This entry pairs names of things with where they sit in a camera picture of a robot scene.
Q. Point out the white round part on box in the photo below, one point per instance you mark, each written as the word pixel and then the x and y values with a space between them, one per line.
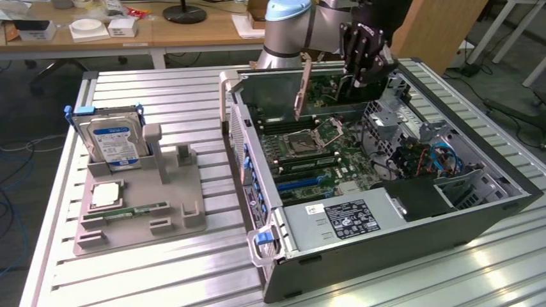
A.
pixel 86 30

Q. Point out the black round lamp base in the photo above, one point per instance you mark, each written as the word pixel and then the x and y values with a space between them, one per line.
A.
pixel 184 14

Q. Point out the metal socket cover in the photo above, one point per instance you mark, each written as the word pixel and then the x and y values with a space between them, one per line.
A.
pixel 329 129

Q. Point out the green RAM stick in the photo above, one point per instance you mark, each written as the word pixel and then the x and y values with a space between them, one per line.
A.
pixel 128 212

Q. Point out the wooden desk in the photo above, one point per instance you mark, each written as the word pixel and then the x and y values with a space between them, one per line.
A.
pixel 191 35

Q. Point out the black RAM slot bank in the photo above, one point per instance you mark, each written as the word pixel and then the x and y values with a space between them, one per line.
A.
pixel 276 126

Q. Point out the white table frame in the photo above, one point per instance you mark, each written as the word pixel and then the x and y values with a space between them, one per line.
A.
pixel 503 32

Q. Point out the open black PC case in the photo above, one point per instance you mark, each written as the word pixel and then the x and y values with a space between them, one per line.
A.
pixel 383 256

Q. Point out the green motherboard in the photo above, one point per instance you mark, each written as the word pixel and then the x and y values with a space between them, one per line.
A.
pixel 340 166

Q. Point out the white paper stack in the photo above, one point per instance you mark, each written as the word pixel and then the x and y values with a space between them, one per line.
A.
pixel 247 28

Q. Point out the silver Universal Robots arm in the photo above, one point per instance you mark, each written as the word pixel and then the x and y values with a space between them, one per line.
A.
pixel 285 35

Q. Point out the grey parts rack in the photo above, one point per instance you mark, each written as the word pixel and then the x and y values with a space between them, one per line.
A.
pixel 136 236

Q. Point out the blue expansion slot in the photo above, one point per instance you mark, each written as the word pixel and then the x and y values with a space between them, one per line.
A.
pixel 297 185

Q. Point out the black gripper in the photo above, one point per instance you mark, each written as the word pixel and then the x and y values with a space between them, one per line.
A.
pixel 365 48

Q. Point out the silver CPU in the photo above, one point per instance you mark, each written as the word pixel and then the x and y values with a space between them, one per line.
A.
pixel 105 195

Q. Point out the red packet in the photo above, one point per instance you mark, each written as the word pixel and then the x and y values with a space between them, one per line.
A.
pixel 137 13

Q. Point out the grey cup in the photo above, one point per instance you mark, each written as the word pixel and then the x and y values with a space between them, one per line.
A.
pixel 61 4

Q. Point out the brown cardboard box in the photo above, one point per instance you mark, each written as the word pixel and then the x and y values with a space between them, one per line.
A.
pixel 255 9

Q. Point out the blue case latch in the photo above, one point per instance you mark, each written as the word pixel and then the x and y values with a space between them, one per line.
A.
pixel 261 239

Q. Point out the black plastic shroud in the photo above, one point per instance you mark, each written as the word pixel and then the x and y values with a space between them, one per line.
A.
pixel 415 198

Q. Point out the wooden cabinet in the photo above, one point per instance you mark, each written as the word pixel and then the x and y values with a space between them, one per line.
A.
pixel 443 28

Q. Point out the small silver heatsink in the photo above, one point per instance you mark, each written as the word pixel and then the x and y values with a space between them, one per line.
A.
pixel 349 188

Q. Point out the installed black RAM stick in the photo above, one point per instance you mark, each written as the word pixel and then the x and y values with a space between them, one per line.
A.
pixel 308 163

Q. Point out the slanted metal disk bay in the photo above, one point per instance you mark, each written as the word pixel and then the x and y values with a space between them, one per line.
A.
pixel 464 188

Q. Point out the white box with black top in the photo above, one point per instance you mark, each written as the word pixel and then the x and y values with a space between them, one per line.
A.
pixel 33 30

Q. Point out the perforated metal disk bay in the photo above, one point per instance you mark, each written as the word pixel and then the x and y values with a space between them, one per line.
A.
pixel 383 131

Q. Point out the hard disk in blue caddy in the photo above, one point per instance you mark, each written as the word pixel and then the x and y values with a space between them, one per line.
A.
pixel 112 144

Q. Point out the white labelled box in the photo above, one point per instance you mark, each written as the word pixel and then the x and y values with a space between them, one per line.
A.
pixel 121 27

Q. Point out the graphics card with metal bracket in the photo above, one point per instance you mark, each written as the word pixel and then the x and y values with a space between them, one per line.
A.
pixel 324 92

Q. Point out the grey power supply unit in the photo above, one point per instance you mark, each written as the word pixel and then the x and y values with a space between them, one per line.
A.
pixel 340 217

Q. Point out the CPU socket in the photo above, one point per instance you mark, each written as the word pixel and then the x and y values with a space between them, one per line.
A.
pixel 301 144

